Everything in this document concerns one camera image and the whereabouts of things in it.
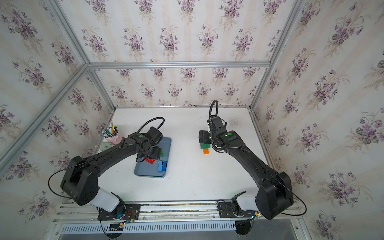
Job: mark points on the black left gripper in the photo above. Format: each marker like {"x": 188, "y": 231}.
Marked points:
{"x": 157, "y": 155}

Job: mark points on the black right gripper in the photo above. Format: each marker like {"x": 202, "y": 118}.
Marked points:
{"x": 203, "y": 136}

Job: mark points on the long dark green lego brick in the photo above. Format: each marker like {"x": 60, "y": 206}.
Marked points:
{"x": 205, "y": 146}

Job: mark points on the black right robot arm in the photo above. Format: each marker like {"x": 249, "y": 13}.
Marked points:
{"x": 274, "y": 189}

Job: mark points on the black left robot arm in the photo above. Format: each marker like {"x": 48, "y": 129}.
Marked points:
{"x": 80, "y": 180}

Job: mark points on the light blue lego brick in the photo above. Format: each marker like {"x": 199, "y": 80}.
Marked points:
{"x": 160, "y": 166}

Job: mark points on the blue plastic tray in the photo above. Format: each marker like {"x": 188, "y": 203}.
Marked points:
{"x": 155, "y": 168}

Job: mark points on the pink pen holder cup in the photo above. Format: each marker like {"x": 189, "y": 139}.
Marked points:
{"x": 116, "y": 139}

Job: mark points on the pale green lotion bottle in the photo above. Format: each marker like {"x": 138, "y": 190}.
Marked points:
{"x": 105, "y": 146}

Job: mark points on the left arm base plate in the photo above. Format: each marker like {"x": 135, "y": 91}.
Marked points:
{"x": 128, "y": 213}

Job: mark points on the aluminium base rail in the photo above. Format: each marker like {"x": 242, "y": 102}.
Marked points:
{"x": 155, "y": 217}

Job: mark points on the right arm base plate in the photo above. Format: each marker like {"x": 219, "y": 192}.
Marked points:
{"x": 231, "y": 210}

